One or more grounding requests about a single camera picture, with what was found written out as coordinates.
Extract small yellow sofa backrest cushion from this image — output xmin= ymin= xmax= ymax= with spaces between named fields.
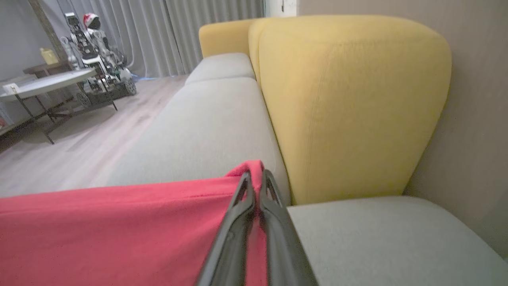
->
xmin=198 ymin=19 xmax=259 ymax=59

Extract red white-trimmed sports jersey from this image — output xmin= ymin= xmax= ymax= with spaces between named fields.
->
xmin=0 ymin=160 xmax=269 ymax=286

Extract white wheeled background robot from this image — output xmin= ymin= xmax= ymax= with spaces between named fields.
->
xmin=60 ymin=12 xmax=138 ymax=107

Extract wide yellow sofa backrest cushion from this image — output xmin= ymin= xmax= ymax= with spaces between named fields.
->
xmin=248 ymin=15 xmax=452 ymax=206

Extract white coffee table black legs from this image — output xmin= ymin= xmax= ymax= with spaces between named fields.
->
xmin=0 ymin=68 xmax=118 ymax=145

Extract grey sofa seat cushion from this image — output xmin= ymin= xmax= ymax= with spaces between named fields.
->
xmin=106 ymin=77 xmax=292 ymax=205
xmin=185 ymin=52 xmax=257 ymax=85

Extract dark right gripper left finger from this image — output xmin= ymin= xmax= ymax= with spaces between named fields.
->
xmin=196 ymin=171 xmax=257 ymax=286

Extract grey pleated curtain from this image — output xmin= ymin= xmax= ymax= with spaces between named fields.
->
xmin=40 ymin=0 xmax=266 ymax=79

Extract tall indoor plant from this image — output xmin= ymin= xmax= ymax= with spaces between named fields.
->
xmin=28 ymin=0 xmax=68 ymax=61

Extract dark wooden side table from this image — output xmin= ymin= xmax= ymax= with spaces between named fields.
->
xmin=23 ymin=60 xmax=73 ymax=79

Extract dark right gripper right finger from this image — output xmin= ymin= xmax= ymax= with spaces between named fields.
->
xmin=258 ymin=169 xmax=318 ymax=286

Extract small yellow container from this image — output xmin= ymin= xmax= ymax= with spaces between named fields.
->
xmin=39 ymin=47 xmax=60 ymax=65

